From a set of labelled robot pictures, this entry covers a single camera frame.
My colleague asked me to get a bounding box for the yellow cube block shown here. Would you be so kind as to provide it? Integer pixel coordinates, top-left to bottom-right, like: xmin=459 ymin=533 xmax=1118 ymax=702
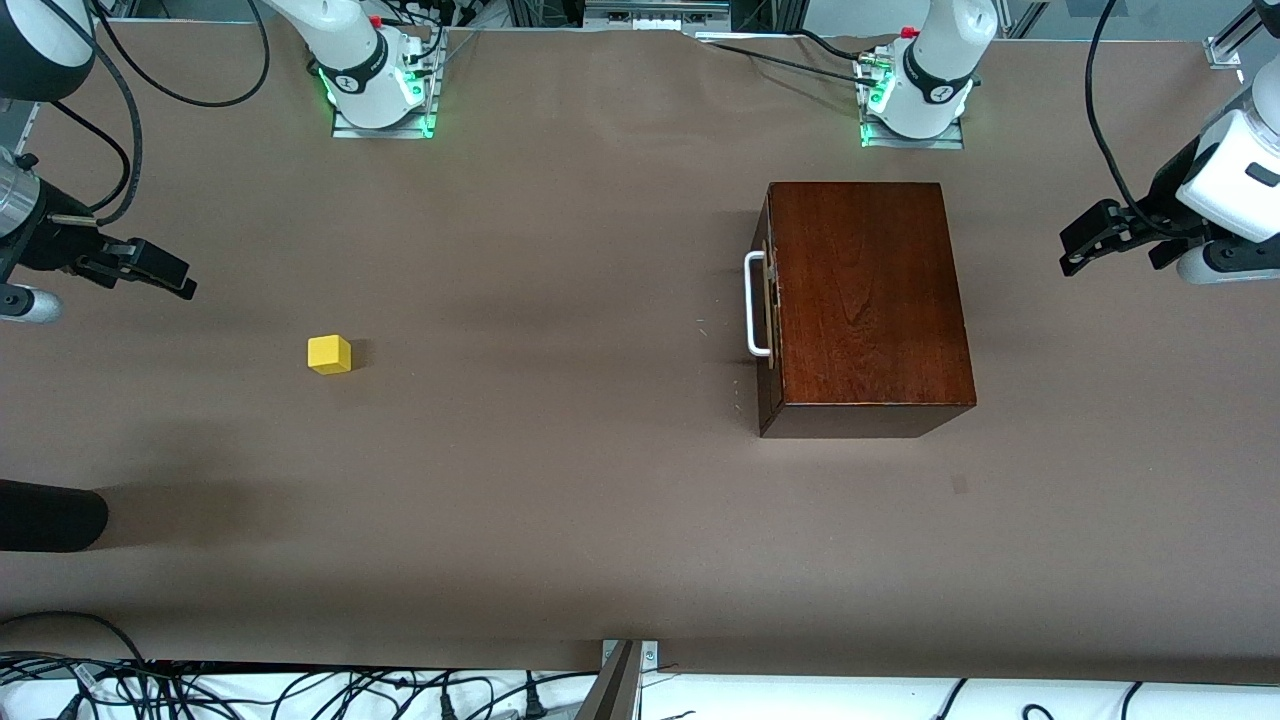
xmin=307 ymin=335 xmax=353 ymax=376

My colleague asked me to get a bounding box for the white metal drawer handle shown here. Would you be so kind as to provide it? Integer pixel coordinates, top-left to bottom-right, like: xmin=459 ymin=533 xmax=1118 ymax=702
xmin=744 ymin=251 xmax=773 ymax=358

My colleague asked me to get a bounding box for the wooden drawer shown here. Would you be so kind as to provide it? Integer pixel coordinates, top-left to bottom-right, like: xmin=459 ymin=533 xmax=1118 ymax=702
xmin=758 ymin=198 xmax=781 ymax=416

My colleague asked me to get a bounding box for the dark brown wooden cabinet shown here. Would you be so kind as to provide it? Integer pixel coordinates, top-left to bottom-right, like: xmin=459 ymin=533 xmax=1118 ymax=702
xmin=757 ymin=181 xmax=978 ymax=439

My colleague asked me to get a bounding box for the black cylinder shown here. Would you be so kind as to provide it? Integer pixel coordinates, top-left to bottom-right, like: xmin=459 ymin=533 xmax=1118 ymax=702
xmin=0 ymin=479 xmax=110 ymax=554

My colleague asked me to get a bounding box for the dark metal bar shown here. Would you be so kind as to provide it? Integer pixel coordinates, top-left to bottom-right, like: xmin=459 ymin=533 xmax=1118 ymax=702
xmin=574 ymin=641 xmax=642 ymax=720

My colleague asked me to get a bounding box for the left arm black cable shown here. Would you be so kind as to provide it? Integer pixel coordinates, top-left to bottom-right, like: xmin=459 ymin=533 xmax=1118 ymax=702
xmin=1085 ymin=0 xmax=1201 ymax=241

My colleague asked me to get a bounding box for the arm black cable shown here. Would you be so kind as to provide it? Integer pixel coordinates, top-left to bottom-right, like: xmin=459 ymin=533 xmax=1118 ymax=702
xmin=45 ymin=0 xmax=272 ymax=227
xmin=1085 ymin=0 xmax=1201 ymax=241

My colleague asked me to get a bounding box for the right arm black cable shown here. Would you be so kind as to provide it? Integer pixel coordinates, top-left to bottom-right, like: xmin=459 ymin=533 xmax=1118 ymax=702
xmin=45 ymin=0 xmax=272 ymax=227

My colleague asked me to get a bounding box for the aluminium frame corner rail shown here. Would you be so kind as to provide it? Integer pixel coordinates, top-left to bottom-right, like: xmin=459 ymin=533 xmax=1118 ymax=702
xmin=1204 ymin=0 xmax=1280 ymax=70

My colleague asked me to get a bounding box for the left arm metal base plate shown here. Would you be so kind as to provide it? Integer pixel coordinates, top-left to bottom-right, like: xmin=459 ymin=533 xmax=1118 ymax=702
xmin=858 ymin=52 xmax=967 ymax=151

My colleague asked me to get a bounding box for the black base power cable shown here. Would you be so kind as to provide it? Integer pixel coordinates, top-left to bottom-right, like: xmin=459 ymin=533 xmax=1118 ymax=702
xmin=698 ymin=33 xmax=883 ymax=83

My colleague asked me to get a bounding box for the aluminium frame crossbar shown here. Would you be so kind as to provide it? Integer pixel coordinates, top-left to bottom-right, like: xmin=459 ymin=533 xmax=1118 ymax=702
xmin=584 ymin=0 xmax=732 ymax=32

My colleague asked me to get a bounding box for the grey metal bracket plate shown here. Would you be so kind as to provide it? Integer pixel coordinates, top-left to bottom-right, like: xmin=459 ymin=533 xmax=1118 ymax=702
xmin=600 ymin=639 xmax=661 ymax=676

